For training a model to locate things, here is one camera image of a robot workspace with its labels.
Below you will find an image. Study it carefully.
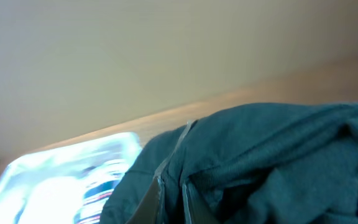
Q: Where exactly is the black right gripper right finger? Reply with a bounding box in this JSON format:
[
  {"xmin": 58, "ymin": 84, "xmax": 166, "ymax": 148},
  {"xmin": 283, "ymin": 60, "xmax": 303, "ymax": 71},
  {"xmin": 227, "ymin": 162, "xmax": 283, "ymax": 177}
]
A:
[{"xmin": 181, "ymin": 181, "xmax": 220, "ymax": 224}]

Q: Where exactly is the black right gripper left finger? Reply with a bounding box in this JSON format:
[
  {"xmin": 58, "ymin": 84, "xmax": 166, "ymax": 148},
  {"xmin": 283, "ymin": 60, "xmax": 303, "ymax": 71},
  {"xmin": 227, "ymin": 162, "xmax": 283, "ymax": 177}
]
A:
[{"xmin": 126, "ymin": 177, "xmax": 165, "ymax": 224}]

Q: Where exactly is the plaid cloth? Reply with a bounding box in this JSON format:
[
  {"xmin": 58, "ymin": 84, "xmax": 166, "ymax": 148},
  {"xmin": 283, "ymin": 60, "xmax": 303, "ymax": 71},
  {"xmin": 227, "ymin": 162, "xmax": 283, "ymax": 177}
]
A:
[{"xmin": 73, "ymin": 159, "xmax": 129, "ymax": 224}]

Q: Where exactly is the dark teal cloth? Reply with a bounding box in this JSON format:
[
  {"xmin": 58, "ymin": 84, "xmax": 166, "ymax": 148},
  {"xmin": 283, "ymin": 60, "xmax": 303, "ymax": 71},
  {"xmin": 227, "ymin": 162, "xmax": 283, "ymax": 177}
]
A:
[{"xmin": 100, "ymin": 103, "xmax": 358, "ymax": 223}]

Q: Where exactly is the cream cloth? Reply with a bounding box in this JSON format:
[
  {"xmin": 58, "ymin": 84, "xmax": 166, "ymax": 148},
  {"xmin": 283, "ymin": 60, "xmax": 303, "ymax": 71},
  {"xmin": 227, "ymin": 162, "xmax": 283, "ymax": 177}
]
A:
[{"xmin": 19, "ymin": 177, "xmax": 83, "ymax": 224}]

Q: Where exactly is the clear plastic storage container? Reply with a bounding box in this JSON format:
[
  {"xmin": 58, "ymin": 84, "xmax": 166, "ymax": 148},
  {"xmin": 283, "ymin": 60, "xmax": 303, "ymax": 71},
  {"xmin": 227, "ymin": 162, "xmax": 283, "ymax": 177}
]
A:
[{"xmin": 0, "ymin": 133, "xmax": 141, "ymax": 224}]

